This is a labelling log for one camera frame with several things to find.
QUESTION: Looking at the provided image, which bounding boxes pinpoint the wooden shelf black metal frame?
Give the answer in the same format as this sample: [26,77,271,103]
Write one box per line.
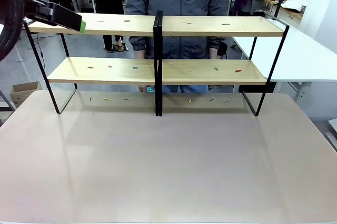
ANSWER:
[23,11,163,117]
[153,11,290,117]

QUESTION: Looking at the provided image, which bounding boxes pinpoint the wooden workbench with clutter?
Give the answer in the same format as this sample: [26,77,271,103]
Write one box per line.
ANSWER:
[262,0,309,20]

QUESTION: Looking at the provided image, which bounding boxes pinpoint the black corrugated cable hose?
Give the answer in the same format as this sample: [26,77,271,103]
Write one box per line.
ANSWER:
[0,0,26,62]

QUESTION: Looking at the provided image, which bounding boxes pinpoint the person's right forearm grey sleeve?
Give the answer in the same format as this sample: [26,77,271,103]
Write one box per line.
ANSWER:
[128,36,148,52]

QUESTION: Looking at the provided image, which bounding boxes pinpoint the cardboard box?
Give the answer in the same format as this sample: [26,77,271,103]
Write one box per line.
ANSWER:
[9,81,43,109]

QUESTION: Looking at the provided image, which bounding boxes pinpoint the white table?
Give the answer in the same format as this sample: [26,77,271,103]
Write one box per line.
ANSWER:
[231,16,337,101]

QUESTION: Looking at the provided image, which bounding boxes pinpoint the person's left forearm grey sleeve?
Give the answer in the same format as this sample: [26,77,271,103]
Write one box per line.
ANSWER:
[207,36,227,50]

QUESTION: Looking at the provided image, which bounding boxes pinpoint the black chair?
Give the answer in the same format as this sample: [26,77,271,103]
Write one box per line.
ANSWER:
[216,41,229,59]

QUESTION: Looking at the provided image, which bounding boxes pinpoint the person's right hand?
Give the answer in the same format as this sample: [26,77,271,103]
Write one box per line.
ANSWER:
[133,48,148,93]

